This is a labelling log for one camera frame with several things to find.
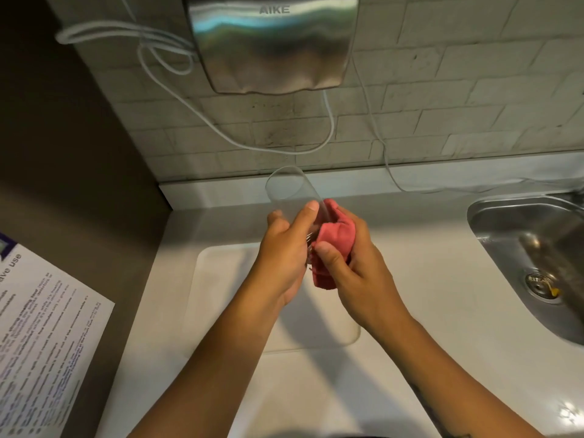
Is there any person's right hand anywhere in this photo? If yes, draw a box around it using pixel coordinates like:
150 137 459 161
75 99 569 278
314 206 414 344

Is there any person's left hand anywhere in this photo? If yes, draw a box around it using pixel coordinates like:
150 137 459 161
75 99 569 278
254 200 320 308

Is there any pink cleaning cloth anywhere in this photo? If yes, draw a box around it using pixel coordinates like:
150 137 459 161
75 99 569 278
311 199 357 290

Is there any clear drinking glass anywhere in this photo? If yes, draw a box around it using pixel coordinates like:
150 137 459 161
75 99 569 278
265 166 330 251

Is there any person's right forearm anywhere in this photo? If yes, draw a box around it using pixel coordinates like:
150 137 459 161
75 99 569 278
372 315 548 438

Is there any person's left forearm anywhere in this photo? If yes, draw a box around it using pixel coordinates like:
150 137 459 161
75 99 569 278
126 276 293 438

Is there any white plastic tray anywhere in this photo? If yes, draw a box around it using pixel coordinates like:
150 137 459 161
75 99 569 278
186 242 362 354

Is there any stainless steel hand dryer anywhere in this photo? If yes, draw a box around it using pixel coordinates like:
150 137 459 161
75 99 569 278
182 0 361 95

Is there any stainless steel sink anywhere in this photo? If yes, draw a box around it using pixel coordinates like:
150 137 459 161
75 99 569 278
466 190 584 347

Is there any sink drain strainer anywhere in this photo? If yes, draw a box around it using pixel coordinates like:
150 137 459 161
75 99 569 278
523 271 561 301

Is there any dark brown cabinet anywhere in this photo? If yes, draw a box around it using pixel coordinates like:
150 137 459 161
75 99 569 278
0 0 173 438

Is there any printed notice sheet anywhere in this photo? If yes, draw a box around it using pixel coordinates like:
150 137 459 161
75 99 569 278
0 232 116 438

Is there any white power cable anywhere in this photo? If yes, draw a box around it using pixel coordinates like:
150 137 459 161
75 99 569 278
55 20 584 210

